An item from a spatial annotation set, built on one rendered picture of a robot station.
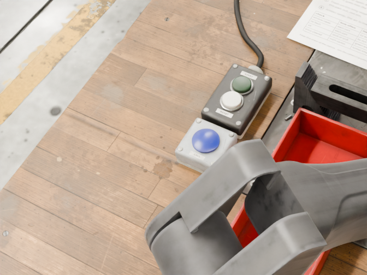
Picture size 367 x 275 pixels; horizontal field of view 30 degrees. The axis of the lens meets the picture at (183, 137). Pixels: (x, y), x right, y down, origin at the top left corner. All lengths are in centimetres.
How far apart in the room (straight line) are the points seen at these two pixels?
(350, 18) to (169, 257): 75
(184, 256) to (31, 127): 177
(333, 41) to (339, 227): 68
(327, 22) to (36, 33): 150
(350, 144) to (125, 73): 37
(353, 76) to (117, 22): 146
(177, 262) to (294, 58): 67
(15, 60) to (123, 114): 139
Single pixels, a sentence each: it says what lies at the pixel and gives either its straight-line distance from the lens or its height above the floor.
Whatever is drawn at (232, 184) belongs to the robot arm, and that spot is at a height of 135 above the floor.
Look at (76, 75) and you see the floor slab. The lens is 232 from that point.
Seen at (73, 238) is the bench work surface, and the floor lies 90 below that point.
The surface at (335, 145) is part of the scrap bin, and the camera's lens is 101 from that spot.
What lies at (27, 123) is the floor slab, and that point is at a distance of 225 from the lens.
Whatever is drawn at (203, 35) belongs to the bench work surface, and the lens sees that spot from 114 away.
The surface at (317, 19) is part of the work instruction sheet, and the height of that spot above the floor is 90.
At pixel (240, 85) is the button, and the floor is 94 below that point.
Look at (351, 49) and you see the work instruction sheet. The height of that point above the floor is 90.
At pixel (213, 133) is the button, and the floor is 94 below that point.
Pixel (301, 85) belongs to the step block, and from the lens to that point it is 98.
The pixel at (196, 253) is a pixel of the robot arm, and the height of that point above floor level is 131.
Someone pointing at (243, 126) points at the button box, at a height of 92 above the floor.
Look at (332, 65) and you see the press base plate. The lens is 110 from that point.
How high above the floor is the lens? 175
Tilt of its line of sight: 56 degrees down
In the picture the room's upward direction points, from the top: 10 degrees counter-clockwise
